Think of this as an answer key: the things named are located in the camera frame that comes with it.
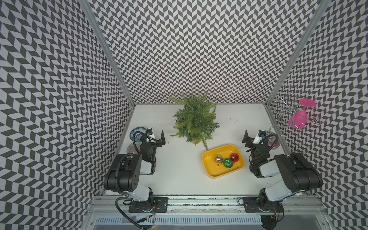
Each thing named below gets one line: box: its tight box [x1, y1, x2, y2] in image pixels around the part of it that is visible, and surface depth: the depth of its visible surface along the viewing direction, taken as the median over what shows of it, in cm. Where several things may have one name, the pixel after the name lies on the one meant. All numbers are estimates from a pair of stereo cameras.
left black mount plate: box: [128, 196, 169, 213], surface depth 72 cm
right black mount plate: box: [242, 196, 285, 213], surface depth 73 cm
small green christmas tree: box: [168, 92, 220, 151], surface depth 78 cm
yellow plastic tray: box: [201, 143, 246, 179], surface depth 88 cm
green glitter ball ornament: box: [223, 158, 234, 169], surface depth 84 cm
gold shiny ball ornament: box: [215, 155, 224, 163], surface depth 86 cm
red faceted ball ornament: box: [229, 152, 240, 163], surface depth 86 cm
